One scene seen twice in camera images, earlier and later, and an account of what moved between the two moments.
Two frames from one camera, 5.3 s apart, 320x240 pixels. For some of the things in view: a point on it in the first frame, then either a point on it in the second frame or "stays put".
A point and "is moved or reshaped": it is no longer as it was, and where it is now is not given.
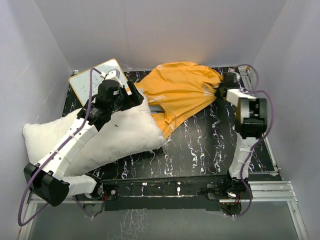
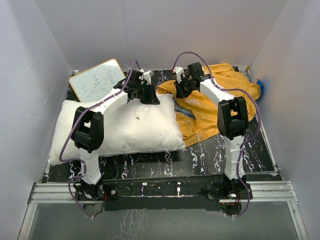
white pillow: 128,132 is moved or reshaped
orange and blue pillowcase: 182,88 is moved or reshaped
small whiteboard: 81,83 stays put
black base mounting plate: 189,193 stays put
